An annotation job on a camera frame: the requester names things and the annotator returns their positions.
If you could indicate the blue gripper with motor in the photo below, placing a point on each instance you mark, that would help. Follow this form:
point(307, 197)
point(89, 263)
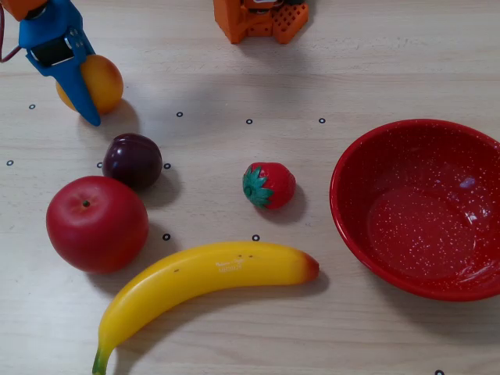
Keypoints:
point(53, 53)

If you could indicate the yellow orange toy peach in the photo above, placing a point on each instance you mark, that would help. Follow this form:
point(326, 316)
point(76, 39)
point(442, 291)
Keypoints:
point(103, 84)

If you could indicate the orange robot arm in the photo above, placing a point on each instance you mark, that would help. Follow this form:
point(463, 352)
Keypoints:
point(21, 8)

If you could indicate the orange robot base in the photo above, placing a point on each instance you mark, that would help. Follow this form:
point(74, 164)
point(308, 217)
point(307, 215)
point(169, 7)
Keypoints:
point(254, 19)

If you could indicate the red speckled enamel bowl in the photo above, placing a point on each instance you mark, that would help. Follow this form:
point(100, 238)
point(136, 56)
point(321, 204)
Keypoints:
point(418, 218)

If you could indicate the dark purple toy plum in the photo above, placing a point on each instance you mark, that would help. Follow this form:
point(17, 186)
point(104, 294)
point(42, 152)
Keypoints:
point(132, 161)

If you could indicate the red toy apple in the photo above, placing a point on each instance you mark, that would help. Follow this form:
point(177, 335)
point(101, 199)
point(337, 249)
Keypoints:
point(97, 226)

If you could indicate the red toy strawberry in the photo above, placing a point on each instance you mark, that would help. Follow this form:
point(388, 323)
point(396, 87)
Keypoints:
point(275, 186)

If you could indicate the yellow toy banana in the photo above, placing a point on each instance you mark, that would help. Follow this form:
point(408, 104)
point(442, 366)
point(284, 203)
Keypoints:
point(203, 273)

